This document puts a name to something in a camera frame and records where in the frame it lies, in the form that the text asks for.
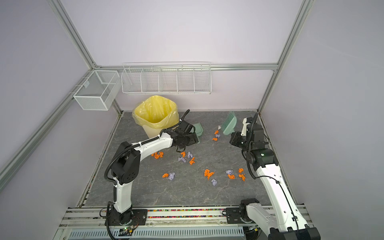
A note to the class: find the green hand brush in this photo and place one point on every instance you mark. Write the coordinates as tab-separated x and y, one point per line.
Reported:
228	126

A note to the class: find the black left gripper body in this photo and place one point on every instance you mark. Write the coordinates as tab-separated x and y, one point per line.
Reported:
189	140

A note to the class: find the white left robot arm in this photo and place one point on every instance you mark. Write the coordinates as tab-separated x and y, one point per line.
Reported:
125	165

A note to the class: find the long white wire basket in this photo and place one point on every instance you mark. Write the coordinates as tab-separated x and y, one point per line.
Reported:
167	78

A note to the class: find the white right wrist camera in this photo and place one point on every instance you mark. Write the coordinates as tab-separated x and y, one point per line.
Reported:
246	122

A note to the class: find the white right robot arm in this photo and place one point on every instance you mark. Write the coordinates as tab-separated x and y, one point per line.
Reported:
287	223

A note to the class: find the small white mesh basket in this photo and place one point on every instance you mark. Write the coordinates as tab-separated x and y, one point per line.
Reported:
99	90

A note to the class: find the green plastic dustpan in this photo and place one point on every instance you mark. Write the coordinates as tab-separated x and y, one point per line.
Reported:
197	129

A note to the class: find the beige bin yellow bag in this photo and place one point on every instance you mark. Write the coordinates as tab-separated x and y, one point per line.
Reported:
155	114

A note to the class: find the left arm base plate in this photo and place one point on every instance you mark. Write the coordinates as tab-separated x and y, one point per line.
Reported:
129	218

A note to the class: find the aluminium front rail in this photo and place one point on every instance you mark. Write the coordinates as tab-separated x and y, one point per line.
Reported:
154	217

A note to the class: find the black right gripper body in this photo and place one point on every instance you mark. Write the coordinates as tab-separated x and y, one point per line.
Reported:
241	142

